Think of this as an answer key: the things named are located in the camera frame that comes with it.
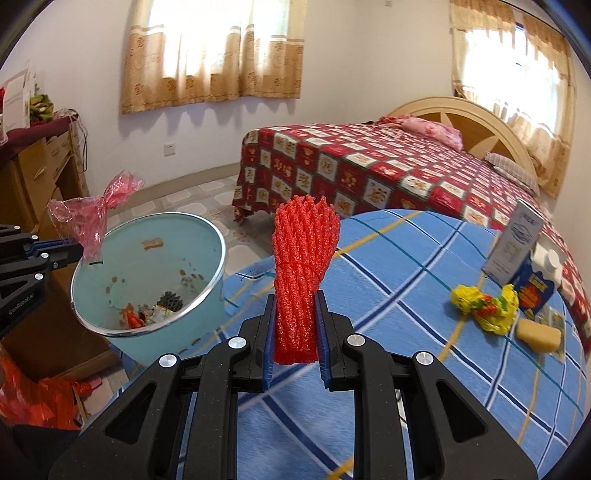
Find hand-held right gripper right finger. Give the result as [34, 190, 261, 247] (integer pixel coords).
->
[315, 291, 539, 480]

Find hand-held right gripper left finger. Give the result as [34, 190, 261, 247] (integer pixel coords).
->
[48, 293, 277, 480]

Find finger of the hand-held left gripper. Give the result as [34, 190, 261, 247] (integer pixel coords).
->
[0, 256, 81, 296]
[0, 224, 85, 259]

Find pink plastic bag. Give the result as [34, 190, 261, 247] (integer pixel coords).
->
[48, 171, 145, 259]

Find light blue trash bin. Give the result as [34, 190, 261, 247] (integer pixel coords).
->
[70, 211, 228, 358]

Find red foam net sleeve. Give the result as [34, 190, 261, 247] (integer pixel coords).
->
[271, 194, 341, 365]

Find low wooden cabinet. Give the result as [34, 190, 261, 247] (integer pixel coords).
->
[0, 286, 125, 388]

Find wooden dresser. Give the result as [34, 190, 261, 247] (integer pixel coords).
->
[0, 117, 90, 236]

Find large red plastic bag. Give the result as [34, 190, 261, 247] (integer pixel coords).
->
[0, 346, 100, 432]

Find blue plaid blanket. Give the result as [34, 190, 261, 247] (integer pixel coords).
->
[108, 209, 589, 480]

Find black ribbed packaging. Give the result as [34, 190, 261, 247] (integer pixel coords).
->
[157, 292, 185, 315]

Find maroon cloth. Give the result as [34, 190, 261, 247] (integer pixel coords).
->
[0, 114, 75, 148]

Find green stuffed item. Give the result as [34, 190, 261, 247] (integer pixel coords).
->
[28, 93, 55, 123]

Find white paper card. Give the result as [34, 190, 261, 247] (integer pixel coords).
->
[0, 65, 37, 132]

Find yellow plastic wrapper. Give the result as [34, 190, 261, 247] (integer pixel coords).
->
[450, 284, 520, 335]

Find bed with red patterned bedspread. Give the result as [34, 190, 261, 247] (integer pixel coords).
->
[231, 122, 591, 333]

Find yellow sponge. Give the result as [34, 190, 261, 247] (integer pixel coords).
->
[516, 319, 561, 355]

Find white grey carton box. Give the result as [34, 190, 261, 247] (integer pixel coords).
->
[481, 199, 546, 284]

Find wide beige patterned curtain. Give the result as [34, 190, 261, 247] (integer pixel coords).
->
[121, 0, 308, 115]

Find blue yellow milk carton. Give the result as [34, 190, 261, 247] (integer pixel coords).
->
[510, 244, 563, 321]

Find pink pillow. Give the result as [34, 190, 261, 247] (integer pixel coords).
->
[376, 115, 464, 151]

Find striped pillow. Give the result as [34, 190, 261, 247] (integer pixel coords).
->
[485, 152, 540, 188]

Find cream wooden headboard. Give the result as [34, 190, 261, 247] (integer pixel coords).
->
[387, 96, 541, 197]

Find narrow beige patterned curtain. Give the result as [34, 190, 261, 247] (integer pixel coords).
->
[450, 0, 578, 197]

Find thin cables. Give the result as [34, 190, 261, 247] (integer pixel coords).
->
[65, 108, 90, 171]

